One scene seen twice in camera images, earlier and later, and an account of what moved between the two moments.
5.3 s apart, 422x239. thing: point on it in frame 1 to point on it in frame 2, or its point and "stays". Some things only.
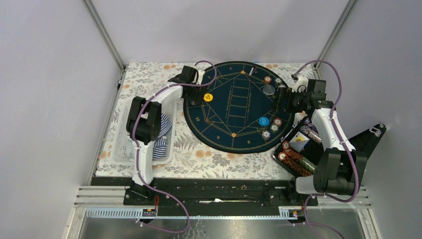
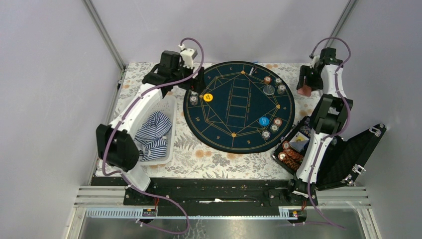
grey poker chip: [274, 128] stays
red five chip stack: [277, 121] stays
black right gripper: [286, 93] to [304, 70]
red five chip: [267, 79] stays
